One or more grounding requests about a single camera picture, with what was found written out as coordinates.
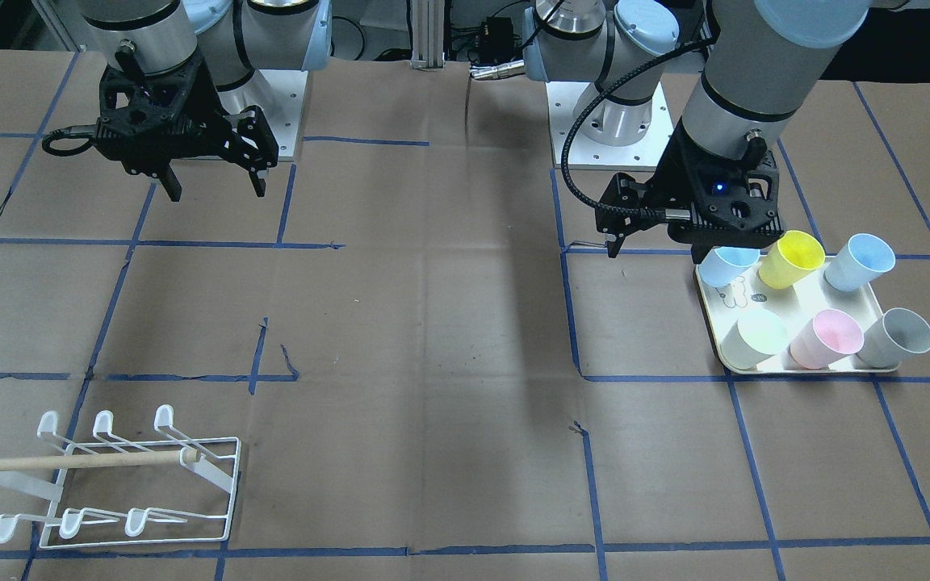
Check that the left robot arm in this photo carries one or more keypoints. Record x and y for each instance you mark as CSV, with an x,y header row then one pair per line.
x,y
762,61

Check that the yellow cup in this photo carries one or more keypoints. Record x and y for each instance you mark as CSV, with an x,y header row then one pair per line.
x,y
796,255

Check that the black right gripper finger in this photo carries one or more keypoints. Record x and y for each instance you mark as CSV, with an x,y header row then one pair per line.
x,y
169,181
251,144

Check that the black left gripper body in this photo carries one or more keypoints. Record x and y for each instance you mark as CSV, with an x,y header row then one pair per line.
x,y
677,172

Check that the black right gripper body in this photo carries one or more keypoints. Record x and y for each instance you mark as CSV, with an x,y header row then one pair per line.
x,y
208,105

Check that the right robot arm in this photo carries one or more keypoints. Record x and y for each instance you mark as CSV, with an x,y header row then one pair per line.
x,y
234,39

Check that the light blue cup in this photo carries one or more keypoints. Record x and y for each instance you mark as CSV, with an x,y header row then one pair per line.
x,y
724,264
864,258

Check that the white cup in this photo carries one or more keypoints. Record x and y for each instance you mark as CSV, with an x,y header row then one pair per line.
x,y
757,335

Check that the cream bunny tray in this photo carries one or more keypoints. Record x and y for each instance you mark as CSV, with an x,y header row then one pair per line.
x,y
795,306

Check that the aluminium frame post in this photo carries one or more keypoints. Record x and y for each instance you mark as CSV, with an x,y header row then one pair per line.
x,y
427,28

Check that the black electronics box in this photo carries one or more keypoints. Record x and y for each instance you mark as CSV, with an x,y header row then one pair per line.
x,y
495,39

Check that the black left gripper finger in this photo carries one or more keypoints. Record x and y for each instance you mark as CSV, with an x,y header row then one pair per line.
x,y
626,207

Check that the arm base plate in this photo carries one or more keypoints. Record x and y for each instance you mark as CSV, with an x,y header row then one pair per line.
x,y
614,137
282,94

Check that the pink cup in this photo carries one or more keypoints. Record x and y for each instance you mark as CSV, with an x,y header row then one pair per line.
x,y
830,335

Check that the grey cup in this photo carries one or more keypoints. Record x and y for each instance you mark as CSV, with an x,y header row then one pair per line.
x,y
898,334

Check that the white wire cup rack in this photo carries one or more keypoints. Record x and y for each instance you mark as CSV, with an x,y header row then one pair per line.
x,y
163,487

